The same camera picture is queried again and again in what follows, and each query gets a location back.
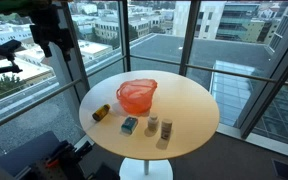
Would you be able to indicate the blue mentos container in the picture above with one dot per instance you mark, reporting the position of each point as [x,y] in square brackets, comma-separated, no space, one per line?
[129,125]

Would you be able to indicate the blue grey box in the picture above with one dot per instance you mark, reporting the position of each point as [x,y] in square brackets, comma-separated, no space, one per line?
[37,148]

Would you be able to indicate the round white table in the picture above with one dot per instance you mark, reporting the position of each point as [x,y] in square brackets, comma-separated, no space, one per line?
[190,106]

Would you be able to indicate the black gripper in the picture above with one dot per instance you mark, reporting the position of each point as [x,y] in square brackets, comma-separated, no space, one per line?
[45,29]

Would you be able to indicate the black red equipment base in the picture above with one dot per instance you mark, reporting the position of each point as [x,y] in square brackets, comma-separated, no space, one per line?
[61,164]

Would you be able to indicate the orange plastic bag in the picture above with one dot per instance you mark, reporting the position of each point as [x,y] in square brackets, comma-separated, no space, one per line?
[135,96]

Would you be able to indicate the white labelled pill bottle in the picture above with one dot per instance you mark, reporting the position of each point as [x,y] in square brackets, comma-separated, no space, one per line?
[166,127]

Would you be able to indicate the yellow brown vitamin bottle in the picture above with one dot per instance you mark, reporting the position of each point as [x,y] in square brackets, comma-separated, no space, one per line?
[101,112]

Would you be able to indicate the black camera on stand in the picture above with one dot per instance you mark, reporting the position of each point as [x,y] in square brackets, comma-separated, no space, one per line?
[7,50]

